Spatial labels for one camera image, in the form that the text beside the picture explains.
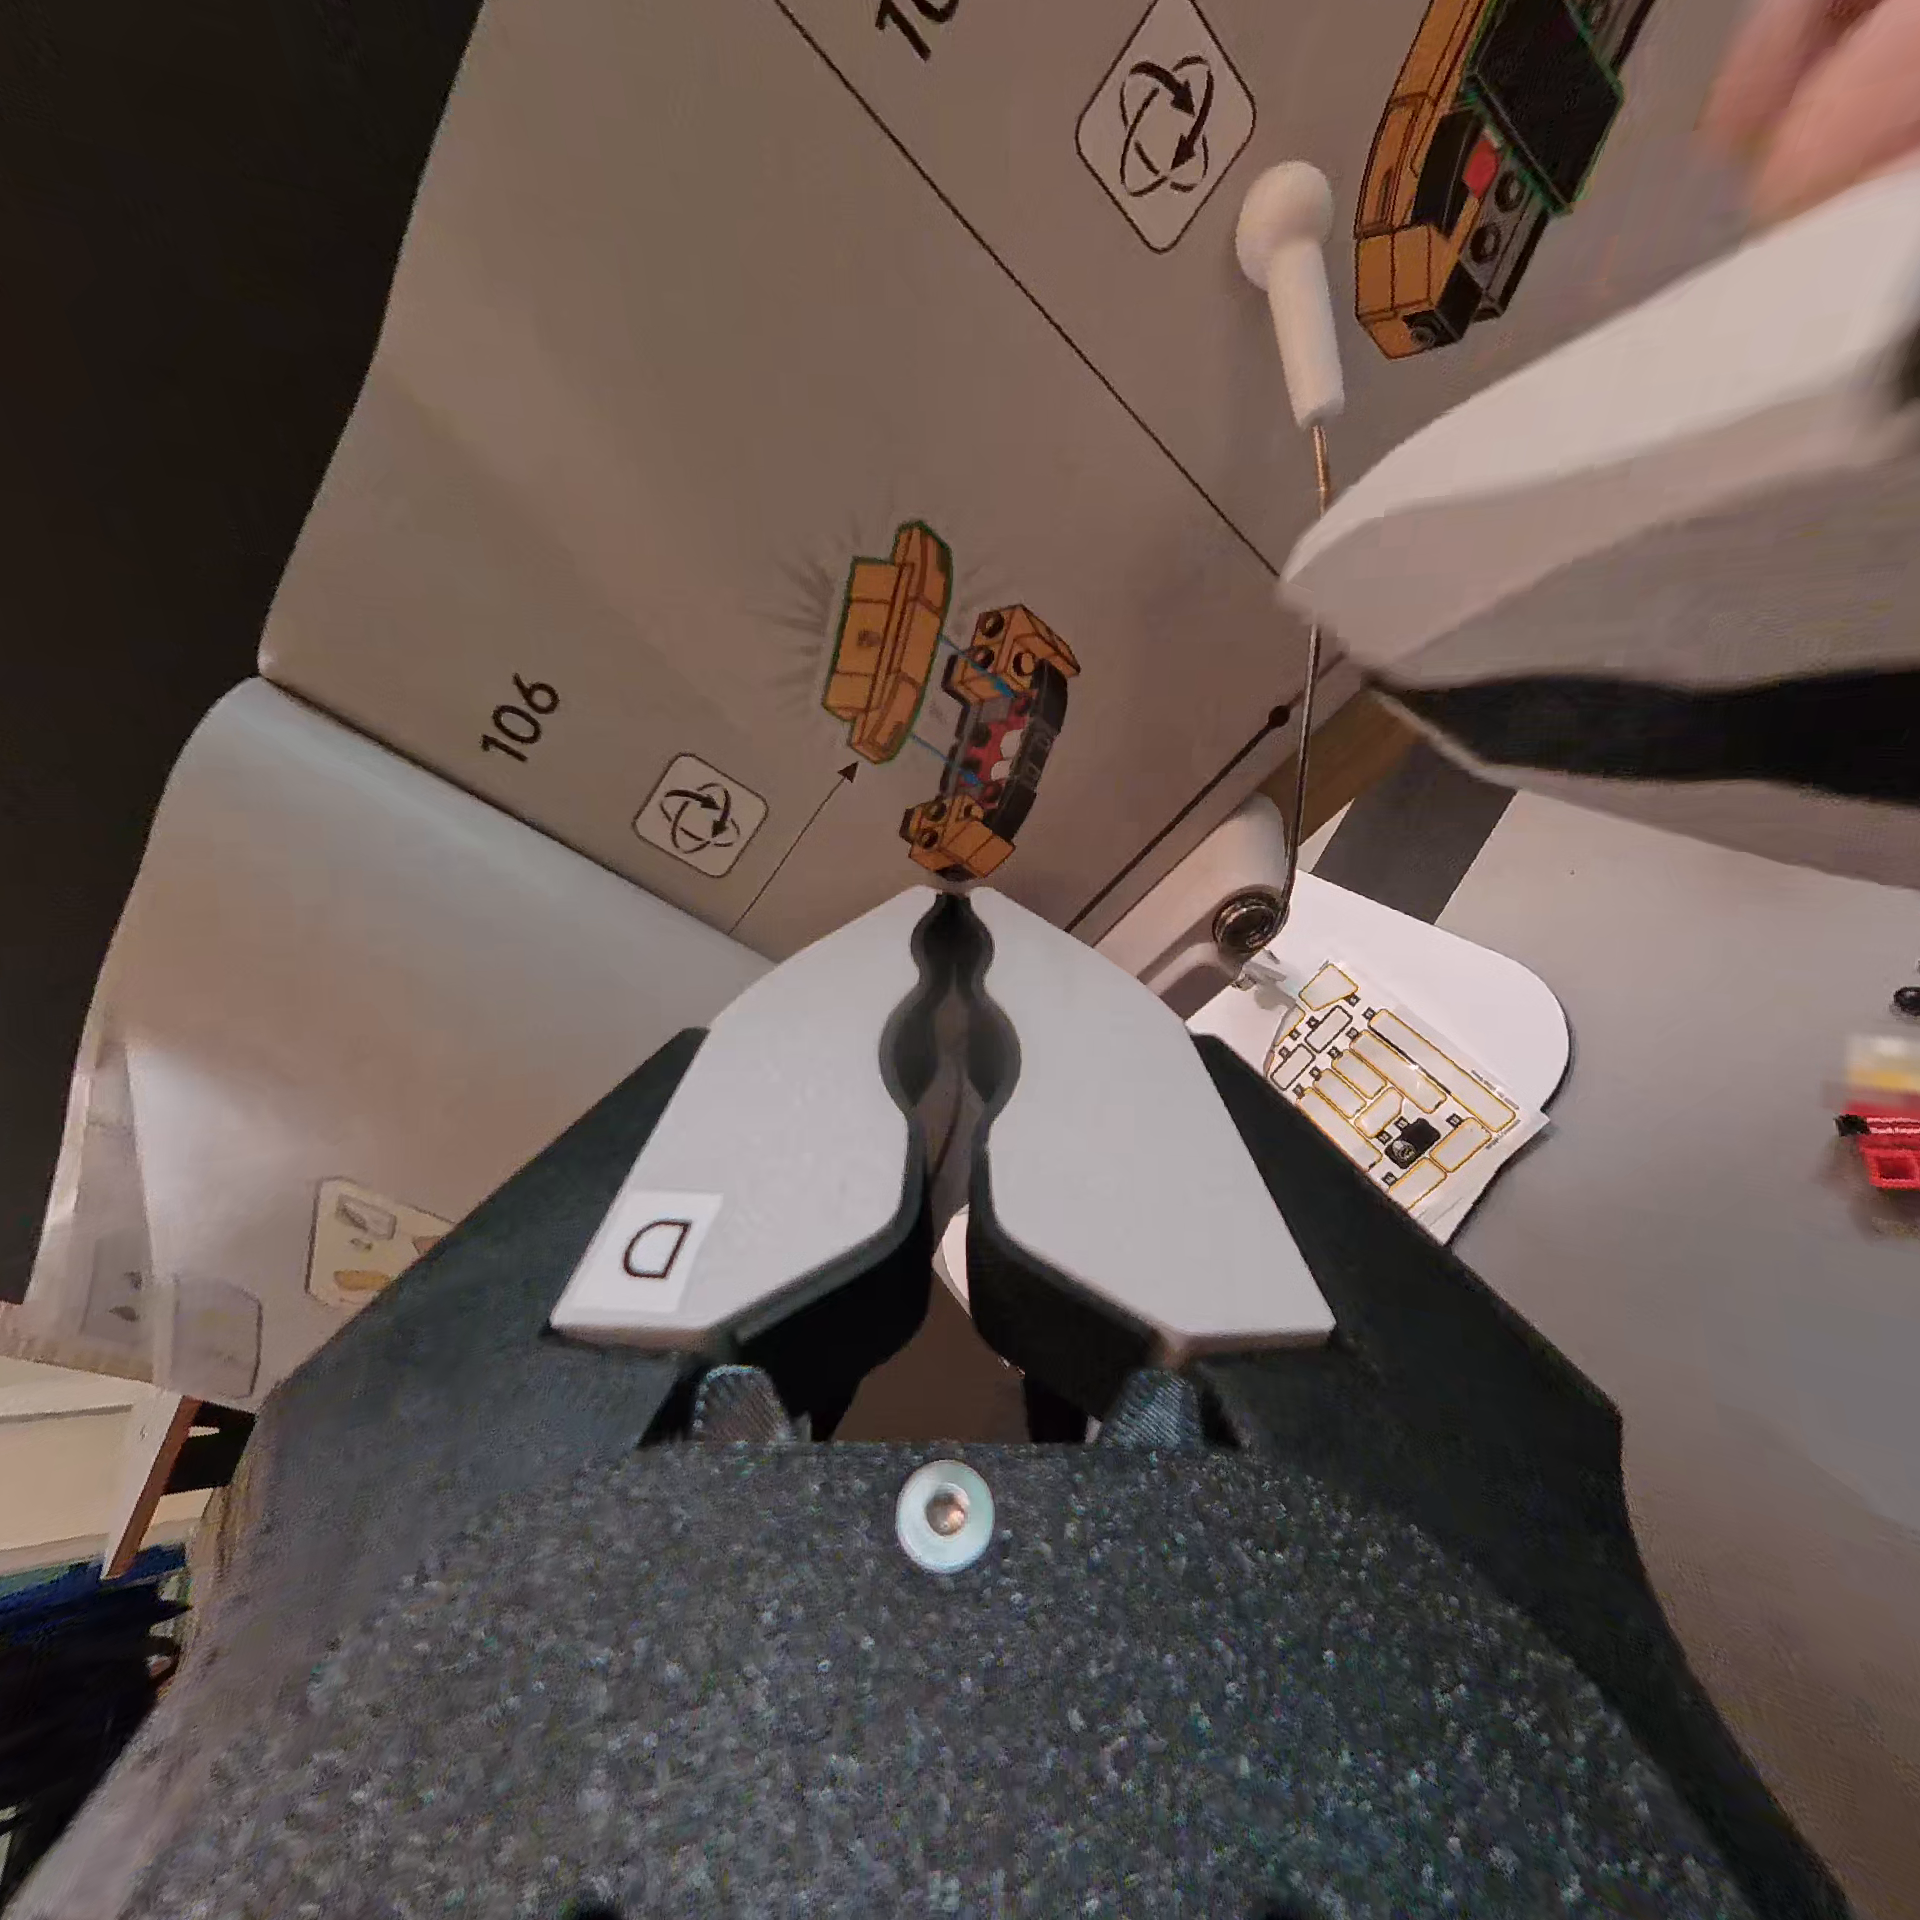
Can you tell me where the white-tipped metal wire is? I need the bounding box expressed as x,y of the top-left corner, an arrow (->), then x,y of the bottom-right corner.
1235,161 -> 1339,917

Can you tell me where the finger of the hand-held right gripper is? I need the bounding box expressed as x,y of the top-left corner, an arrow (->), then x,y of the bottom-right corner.
1366,661 -> 1920,889
1275,154 -> 1920,695

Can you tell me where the large dark panel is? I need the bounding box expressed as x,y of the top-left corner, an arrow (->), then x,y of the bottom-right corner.
0,0 -> 485,1308

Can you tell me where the person's right hand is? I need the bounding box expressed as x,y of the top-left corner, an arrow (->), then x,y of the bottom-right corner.
1703,0 -> 1920,226

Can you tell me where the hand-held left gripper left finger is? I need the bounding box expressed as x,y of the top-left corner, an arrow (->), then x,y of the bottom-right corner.
549,884 -> 951,1444

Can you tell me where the instruction booklet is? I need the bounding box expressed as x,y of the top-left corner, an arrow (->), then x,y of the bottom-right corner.
30,0 -> 1772,1396

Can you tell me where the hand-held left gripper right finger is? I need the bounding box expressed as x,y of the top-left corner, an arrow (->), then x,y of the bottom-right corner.
959,887 -> 1339,1444

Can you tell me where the light wooden panel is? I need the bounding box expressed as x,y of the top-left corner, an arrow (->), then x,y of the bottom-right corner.
1257,693 -> 1420,857

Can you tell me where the red toy minifigure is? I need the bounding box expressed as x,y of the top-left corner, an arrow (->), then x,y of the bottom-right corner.
1834,1031 -> 1920,1197

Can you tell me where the clear sticker sheet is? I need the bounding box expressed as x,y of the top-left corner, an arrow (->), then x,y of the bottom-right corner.
1260,959 -> 1556,1247

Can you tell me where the white book stand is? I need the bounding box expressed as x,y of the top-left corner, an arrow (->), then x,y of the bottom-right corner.
930,791 -> 1577,1359

